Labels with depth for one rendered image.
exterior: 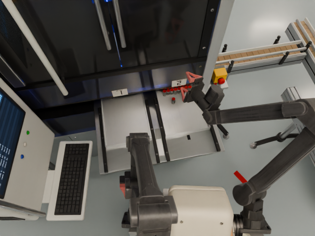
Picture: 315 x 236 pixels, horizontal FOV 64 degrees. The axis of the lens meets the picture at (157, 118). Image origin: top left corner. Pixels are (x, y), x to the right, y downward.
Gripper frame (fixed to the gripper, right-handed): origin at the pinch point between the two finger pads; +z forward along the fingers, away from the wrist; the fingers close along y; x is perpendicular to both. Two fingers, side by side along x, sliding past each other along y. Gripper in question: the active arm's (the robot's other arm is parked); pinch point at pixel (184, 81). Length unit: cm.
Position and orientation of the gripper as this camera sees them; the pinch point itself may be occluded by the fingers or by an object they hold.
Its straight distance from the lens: 122.6
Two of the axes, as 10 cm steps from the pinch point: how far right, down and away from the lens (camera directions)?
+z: -4.9, -7.1, 5.1
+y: -1.9, 6.6, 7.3
